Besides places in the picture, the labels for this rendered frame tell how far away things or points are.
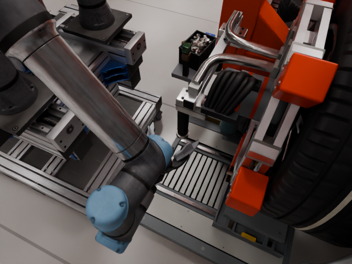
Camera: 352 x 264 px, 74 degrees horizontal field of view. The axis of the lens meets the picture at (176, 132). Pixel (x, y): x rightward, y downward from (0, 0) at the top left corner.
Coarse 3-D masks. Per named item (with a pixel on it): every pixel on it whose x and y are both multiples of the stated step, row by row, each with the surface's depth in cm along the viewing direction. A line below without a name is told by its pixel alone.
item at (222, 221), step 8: (224, 192) 132; (224, 200) 129; (224, 208) 126; (216, 216) 122; (224, 216) 124; (216, 224) 120; (224, 224) 120; (232, 224) 119; (240, 224) 122; (232, 232) 118; (240, 232) 120; (248, 232) 120; (256, 232) 120; (288, 232) 118; (248, 240) 117; (256, 240) 118; (264, 240) 116; (272, 240) 115; (264, 248) 116; (272, 248) 114; (280, 248) 116; (280, 256) 114
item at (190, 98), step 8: (240, 24) 80; (224, 32) 74; (224, 40) 72; (216, 48) 69; (224, 48) 70; (216, 64) 67; (208, 72) 64; (208, 80) 65; (192, 96) 59; (200, 96) 62; (184, 104) 60; (192, 104) 59
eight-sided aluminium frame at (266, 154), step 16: (304, 16) 54; (320, 16) 57; (288, 32) 80; (304, 32) 51; (320, 32) 51; (304, 48) 48; (320, 48) 48; (272, 112) 50; (288, 112) 49; (256, 128) 99; (288, 128) 50; (256, 144) 52; (272, 144) 51; (240, 160) 86; (256, 160) 55; (272, 160) 52
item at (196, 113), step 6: (186, 90) 64; (180, 96) 63; (204, 96) 63; (180, 102) 63; (198, 102) 62; (180, 108) 65; (186, 108) 64; (198, 108) 62; (192, 114) 65; (198, 114) 64; (204, 114) 63
